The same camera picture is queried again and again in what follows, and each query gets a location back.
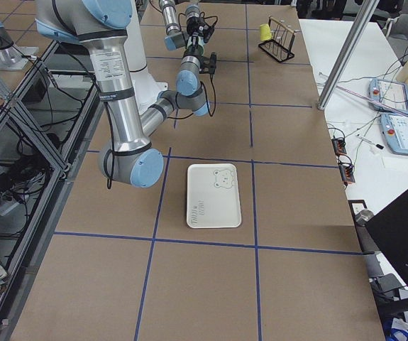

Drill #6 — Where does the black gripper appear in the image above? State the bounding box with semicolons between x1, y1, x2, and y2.
182;55;204;66
187;16;204;36

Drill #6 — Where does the pale green cup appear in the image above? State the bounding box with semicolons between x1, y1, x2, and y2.
184;36;204;57

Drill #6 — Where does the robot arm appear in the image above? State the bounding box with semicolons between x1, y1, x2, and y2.
35;0;216;188
158;0;204;51

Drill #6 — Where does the yellow cup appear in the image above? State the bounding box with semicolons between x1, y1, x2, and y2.
259;23;272;42

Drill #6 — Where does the white bear tray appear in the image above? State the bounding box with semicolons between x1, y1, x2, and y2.
186;163;242;229

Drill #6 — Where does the small metal cup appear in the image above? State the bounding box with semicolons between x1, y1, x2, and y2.
355;209;375;227

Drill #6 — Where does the long metal rod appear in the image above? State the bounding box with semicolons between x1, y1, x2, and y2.
336;77;408;118

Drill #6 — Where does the upper orange connector box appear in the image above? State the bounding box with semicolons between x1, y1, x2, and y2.
331;137;346;156

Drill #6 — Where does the orange connector box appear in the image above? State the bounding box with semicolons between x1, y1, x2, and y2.
338;162;355;185
331;137;346;156

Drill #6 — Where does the lower orange connector box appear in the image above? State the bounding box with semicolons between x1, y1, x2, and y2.
338;162;355;185

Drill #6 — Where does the upper teach pendant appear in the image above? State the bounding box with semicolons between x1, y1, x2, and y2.
369;78;408;114

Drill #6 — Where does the teach pendant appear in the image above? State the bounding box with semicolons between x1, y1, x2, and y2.
380;113;408;156
369;78;408;114

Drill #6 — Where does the black marker pen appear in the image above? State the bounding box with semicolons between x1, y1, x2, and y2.
356;134;384;150

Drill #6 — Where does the lower teach pendant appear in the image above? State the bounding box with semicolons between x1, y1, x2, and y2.
380;113;408;156

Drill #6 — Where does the white power strip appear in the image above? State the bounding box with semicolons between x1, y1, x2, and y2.
0;197;23;216

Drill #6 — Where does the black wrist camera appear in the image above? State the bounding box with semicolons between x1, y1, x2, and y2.
198;19;214;43
199;52;217;77

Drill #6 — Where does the black camera cable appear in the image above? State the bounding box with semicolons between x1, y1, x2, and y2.
177;11;220;29
200;70;217;117

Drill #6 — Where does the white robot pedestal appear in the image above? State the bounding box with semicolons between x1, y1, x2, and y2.
124;0;168;114

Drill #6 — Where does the black wire cup rack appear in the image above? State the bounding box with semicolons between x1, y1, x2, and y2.
258;16;301;63

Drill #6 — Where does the aluminium frame post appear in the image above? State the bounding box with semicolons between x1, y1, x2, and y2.
317;0;379;110

